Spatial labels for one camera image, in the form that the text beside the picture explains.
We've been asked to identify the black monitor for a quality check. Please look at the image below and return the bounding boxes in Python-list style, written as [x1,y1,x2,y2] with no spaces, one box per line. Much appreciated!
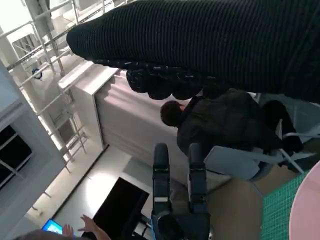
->
[92,176,151,240]

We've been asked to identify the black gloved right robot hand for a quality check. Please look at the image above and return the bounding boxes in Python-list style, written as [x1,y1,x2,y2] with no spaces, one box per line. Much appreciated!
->
[66,0,320,103]

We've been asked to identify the green cutting mat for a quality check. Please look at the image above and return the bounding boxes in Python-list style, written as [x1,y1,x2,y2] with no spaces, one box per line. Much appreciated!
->
[261,171,311,240]

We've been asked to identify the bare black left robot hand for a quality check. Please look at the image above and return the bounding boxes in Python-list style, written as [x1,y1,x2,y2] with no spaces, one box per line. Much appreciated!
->
[149,142,213,240]

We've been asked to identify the dark window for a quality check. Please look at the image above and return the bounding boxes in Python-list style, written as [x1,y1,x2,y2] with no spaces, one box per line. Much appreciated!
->
[0,124,34,189]

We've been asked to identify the tablet with blue screen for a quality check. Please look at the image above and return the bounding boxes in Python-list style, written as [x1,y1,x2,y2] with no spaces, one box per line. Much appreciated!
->
[41,218,64,235]

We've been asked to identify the white pipe rack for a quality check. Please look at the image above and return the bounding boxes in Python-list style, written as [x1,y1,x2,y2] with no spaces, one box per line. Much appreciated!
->
[4,0,116,174]

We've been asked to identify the pink bowl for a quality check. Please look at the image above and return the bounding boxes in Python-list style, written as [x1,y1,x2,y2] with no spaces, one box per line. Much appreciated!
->
[289,167,320,240]

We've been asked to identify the grey chair with metal legs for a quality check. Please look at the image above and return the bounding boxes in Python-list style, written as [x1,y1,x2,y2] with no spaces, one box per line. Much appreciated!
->
[203,132,320,182]

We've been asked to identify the tall white cabinet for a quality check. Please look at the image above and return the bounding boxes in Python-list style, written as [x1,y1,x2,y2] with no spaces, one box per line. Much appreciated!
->
[58,61,182,156]

